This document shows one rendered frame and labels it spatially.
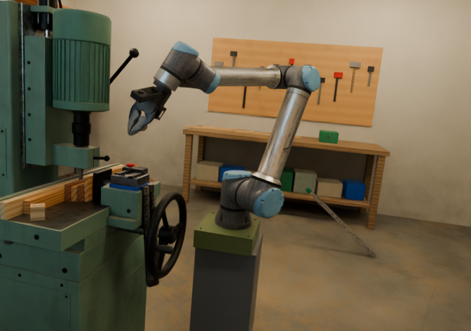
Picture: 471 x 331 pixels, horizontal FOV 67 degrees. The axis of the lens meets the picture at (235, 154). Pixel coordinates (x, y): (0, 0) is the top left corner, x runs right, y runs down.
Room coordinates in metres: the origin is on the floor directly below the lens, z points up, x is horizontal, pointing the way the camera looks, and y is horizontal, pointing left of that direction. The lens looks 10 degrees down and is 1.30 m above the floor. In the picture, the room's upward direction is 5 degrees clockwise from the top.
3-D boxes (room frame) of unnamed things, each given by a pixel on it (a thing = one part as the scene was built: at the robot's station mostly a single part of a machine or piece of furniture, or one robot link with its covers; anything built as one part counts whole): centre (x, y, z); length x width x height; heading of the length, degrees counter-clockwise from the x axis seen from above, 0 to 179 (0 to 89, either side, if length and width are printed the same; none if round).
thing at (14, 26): (1.27, 0.82, 1.16); 0.22 x 0.22 x 0.72; 77
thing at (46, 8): (1.24, 0.67, 1.54); 0.08 x 0.08 x 0.17; 77
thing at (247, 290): (1.75, -0.02, 0.28); 0.30 x 0.30 x 0.55; 80
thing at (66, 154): (1.21, 0.55, 1.03); 0.14 x 0.07 x 0.09; 77
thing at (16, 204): (1.21, 0.55, 0.92); 0.60 x 0.02 x 0.05; 167
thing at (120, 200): (1.16, 0.35, 0.91); 0.15 x 0.14 x 0.09; 167
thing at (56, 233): (1.18, 0.43, 0.87); 0.61 x 0.30 x 0.06; 167
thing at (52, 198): (1.28, 0.52, 0.92); 0.62 x 0.02 x 0.04; 167
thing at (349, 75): (4.37, -0.58, 1.50); 2.00 x 0.04 x 0.90; 80
